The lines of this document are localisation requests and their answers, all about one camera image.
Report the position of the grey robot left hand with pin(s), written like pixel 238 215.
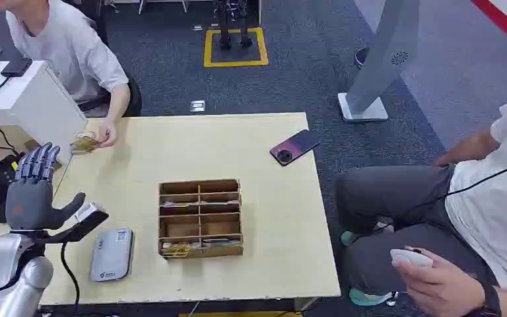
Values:
pixel 30 203

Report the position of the person's hand with controller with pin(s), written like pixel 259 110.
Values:
pixel 441 286

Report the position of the person's hand with cards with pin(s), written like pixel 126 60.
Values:
pixel 107 133

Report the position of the gold card bundle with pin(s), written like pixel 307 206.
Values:
pixel 84 143

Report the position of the white handheld controller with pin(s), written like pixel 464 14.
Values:
pixel 411 257

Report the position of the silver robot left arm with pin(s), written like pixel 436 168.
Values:
pixel 8 271

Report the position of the white cabinet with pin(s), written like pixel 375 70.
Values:
pixel 39 105

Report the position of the teal shoe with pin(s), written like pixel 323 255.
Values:
pixel 349 238
pixel 367 298

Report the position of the person with white controller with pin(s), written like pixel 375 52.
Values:
pixel 489 210

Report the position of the person at white cabinet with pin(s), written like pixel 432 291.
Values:
pixel 67 48

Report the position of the grey flat card reader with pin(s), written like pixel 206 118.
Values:
pixel 111 254

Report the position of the pale cards in box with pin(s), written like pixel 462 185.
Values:
pixel 192 203

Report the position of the black flat device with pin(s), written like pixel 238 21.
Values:
pixel 16 66

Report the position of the wooden compartment card box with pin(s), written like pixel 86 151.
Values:
pixel 201 218

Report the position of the gold card stack in box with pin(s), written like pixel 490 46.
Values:
pixel 176 250

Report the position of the small white floor tag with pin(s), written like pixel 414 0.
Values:
pixel 197 27

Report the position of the yellow floor tape square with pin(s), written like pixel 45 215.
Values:
pixel 236 63

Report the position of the dark blue cards in box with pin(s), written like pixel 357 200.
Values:
pixel 218 242

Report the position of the black standing robot leg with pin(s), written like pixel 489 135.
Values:
pixel 224 24
pixel 244 24

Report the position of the dark red smartphone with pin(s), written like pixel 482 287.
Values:
pixel 294 147

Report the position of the grey floor stand white base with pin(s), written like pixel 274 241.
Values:
pixel 380 65

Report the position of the black shoe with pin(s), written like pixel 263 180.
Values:
pixel 361 57

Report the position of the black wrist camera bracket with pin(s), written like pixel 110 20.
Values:
pixel 78 229

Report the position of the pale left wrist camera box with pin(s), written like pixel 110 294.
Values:
pixel 86 211

